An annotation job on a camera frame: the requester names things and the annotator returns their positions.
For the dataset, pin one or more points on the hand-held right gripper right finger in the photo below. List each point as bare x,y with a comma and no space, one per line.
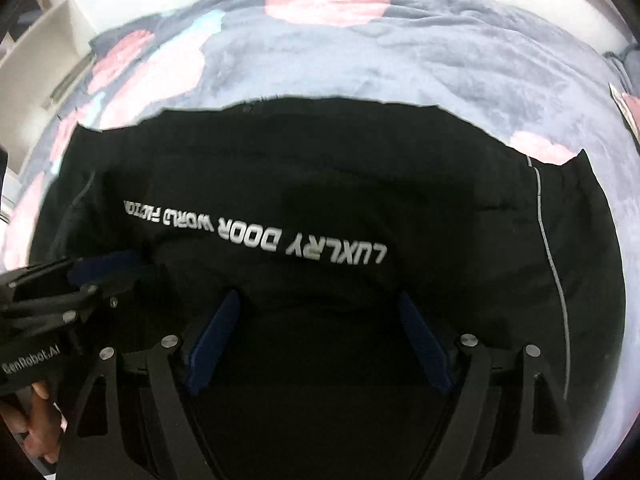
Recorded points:
425,345

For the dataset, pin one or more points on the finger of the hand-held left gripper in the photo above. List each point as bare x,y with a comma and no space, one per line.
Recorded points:
107,265

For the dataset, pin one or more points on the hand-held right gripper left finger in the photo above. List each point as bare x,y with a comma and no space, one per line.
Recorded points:
215,340

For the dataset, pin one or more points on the black hooded jacket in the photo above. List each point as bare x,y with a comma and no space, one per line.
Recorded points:
325,185

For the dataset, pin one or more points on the person's left hand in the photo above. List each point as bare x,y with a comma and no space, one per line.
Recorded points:
35,435

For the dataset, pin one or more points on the white shelf unit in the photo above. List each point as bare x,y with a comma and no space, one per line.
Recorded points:
45,60

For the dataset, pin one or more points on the grey floral blanket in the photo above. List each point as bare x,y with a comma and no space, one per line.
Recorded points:
400,55

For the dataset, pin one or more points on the pink pillow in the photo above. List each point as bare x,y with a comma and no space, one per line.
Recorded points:
629,110

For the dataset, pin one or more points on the grey pillow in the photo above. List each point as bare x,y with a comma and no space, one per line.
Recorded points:
625,67

